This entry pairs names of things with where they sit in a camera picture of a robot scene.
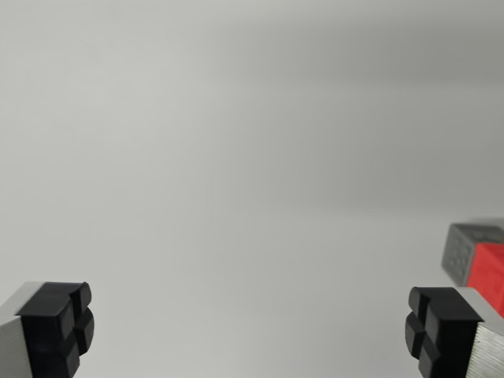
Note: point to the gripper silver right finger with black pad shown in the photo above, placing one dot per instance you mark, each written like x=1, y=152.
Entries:
x=449, y=334

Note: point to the grey rubber toy cube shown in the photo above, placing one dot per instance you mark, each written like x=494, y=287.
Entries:
x=458, y=252

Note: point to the red rubber toy cube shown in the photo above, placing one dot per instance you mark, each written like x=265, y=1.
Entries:
x=488, y=275

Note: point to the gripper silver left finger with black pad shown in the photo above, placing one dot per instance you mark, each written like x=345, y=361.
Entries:
x=43, y=327

